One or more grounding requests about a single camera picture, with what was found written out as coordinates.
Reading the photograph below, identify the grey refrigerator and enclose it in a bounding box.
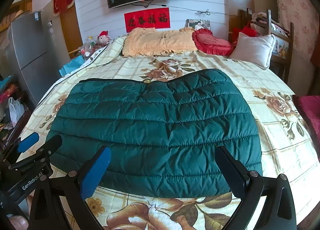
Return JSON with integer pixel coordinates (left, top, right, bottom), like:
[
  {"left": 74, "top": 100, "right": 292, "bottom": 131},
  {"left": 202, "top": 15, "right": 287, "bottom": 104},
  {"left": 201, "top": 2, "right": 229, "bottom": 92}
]
[{"left": 6, "top": 11, "right": 72, "bottom": 105}]

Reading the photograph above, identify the brown wooden door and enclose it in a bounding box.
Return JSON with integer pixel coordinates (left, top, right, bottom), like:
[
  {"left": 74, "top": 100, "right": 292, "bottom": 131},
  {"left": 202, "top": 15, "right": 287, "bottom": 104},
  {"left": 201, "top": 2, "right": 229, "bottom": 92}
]
[{"left": 60, "top": 0, "right": 83, "bottom": 58}]

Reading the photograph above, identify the white pillow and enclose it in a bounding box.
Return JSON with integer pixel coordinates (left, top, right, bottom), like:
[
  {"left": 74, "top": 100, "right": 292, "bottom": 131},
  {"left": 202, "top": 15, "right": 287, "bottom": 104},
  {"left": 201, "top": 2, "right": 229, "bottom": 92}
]
[{"left": 229, "top": 32, "right": 275, "bottom": 68}]

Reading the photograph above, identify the yellow frilled pillow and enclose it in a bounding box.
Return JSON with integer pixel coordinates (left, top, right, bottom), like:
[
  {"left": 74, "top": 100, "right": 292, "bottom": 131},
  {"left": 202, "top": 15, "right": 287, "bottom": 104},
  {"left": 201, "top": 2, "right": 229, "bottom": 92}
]
[{"left": 122, "top": 27, "right": 198, "bottom": 56}]

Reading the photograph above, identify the framed photo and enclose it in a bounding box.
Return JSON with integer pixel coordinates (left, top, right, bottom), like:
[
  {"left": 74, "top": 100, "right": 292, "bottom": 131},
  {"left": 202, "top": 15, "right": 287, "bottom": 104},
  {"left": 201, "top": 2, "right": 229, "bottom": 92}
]
[{"left": 186, "top": 19, "right": 211, "bottom": 31}]

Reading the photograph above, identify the red cloth on chair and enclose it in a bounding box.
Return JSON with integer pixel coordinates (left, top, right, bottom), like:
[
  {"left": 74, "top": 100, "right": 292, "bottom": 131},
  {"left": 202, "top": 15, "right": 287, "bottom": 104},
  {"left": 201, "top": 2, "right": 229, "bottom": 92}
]
[{"left": 232, "top": 26, "right": 258, "bottom": 45}]

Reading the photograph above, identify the green quilted jacket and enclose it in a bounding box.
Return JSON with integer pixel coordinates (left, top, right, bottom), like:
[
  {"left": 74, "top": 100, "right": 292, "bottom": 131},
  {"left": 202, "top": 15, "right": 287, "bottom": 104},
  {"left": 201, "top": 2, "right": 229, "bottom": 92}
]
[{"left": 45, "top": 69, "right": 263, "bottom": 198}]

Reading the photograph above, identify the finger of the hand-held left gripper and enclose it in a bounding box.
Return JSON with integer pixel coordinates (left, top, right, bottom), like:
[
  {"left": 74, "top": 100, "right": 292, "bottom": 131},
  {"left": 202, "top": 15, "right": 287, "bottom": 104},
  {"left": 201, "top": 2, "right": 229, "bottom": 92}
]
[
  {"left": 10, "top": 132, "right": 40, "bottom": 157},
  {"left": 35, "top": 135, "right": 62, "bottom": 157}
]

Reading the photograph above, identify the person's left hand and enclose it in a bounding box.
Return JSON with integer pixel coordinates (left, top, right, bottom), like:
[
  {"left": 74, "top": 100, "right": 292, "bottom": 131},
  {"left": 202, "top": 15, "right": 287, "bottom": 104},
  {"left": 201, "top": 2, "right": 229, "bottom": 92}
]
[{"left": 9, "top": 215, "right": 29, "bottom": 230}]

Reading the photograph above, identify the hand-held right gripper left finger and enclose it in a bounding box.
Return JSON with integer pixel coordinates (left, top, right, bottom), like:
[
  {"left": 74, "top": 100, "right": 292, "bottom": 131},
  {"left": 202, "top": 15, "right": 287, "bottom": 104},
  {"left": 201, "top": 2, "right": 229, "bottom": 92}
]
[{"left": 29, "top": 146, "right": 112, "bottom": 230}]

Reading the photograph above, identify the white plastic bag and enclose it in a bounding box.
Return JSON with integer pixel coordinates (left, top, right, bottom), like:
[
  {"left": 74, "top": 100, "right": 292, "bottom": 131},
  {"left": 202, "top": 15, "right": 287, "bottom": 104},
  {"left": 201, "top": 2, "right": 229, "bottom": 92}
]
[{"left": 8, "top": 97, "right": 25, "bottom": 127}]

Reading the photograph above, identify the floral curtain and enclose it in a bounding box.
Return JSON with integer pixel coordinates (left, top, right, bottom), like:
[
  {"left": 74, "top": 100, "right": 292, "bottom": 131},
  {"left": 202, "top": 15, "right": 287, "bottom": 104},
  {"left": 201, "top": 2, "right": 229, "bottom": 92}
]
[{"left": 275, "top": 0, "right": 318, "bottom": 70}]

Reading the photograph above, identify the bed with floral sheet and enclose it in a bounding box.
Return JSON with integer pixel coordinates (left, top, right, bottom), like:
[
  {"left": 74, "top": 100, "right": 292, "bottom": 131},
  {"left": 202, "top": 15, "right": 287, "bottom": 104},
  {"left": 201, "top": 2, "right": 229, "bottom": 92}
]
[{"left": 15, "top": 33, "right": 320, "bottom": 230}]

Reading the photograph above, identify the dark wooden side table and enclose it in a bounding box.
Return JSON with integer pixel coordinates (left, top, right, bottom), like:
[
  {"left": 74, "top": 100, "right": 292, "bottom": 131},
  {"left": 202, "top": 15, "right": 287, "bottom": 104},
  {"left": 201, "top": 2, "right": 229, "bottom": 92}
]
[{"left": 0, "top": 95, "right": 33, "bottom": 152}]

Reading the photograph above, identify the clear plastic jar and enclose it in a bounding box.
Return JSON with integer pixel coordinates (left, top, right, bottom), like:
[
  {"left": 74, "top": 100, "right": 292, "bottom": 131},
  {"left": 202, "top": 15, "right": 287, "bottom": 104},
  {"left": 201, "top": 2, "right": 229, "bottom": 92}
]
[{"left": 84, "top": 37, "right": 95, "bottom": 51}]

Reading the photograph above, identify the black wall cable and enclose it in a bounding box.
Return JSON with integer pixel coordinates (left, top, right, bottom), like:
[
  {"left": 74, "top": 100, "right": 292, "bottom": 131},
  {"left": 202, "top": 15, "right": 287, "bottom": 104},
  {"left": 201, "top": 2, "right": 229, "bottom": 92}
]
[{"left": 139, "top": 0, "right": 229, "bottom": 17}]

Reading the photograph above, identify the wooden chair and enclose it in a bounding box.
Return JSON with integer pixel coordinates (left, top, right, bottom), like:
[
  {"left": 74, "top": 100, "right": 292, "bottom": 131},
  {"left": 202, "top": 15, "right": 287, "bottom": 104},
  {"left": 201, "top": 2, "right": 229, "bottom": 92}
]
[{"left": 240, "top": 8, "right": 295, "bottom": 83}]

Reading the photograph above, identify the dark red cloth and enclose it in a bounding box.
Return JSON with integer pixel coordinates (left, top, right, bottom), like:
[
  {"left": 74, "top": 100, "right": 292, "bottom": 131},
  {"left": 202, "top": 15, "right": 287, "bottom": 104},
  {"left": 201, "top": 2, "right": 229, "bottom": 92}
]
[{"left": 292, "top": 94, "right": 320, "bottom": 143}]

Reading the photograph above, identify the blue bag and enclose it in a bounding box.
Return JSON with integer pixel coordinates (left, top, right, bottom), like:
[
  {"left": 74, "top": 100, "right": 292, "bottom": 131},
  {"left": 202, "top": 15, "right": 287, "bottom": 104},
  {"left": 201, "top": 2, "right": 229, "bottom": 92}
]
[{"left": 59, "top": 56, "right": 87, "bottom": 76}]

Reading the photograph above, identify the red heart-shaped cushion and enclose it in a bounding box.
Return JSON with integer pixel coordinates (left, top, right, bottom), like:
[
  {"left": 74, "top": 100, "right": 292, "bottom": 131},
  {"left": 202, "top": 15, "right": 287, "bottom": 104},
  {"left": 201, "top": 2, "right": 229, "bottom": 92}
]
[{"left": 192, "top": 29, "right": 234, "bottom": 56}]

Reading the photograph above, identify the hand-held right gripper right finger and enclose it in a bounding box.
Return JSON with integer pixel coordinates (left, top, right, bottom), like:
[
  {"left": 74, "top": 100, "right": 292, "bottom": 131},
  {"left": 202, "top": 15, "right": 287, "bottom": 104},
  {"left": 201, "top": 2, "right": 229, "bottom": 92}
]
[{"left": 215, "top": 146, "right": 297, "bottom": 230}]

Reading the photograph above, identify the plush toy with red hat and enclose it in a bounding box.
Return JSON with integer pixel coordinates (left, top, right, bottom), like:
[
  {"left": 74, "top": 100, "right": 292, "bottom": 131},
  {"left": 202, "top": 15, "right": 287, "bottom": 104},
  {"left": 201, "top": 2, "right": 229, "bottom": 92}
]
[{"left": 97, "top": 30, "right": 110, "bottom": 45}]

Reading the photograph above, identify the red wall banner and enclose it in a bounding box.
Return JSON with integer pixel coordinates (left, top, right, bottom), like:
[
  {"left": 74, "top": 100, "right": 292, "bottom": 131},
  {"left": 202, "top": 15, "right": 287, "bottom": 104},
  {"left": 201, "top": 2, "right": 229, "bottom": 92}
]
[{"left": 124, "top": 8, "right": 170, "bottom": 33}]

